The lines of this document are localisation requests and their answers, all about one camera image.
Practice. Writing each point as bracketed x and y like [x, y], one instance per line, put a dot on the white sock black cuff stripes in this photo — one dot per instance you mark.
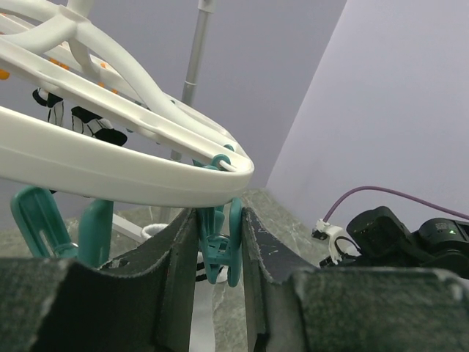
[202, 326]

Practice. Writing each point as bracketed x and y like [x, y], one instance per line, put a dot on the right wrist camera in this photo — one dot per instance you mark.
[341, 246]

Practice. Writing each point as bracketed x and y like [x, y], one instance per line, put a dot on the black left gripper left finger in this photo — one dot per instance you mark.
[140, 301]

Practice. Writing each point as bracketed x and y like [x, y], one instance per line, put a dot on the black and white striped sock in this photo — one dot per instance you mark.
[53, 103]

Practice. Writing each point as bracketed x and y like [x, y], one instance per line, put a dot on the teal clothespin being pinched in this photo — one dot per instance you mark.
[40, 223]

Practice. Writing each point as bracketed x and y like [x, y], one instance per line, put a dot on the white round clip hanger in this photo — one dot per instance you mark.
[58, 48]

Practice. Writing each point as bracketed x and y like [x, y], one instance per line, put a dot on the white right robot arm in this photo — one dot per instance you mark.
[377, 238]

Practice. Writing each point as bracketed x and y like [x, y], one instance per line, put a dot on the white metal drying rack stand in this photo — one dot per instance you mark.
[206, 8]

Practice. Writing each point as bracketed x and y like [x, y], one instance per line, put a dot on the teal clothespin front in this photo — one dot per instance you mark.
[219, 162]

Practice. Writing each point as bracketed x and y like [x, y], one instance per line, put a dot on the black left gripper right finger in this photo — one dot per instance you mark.
[290, 305]

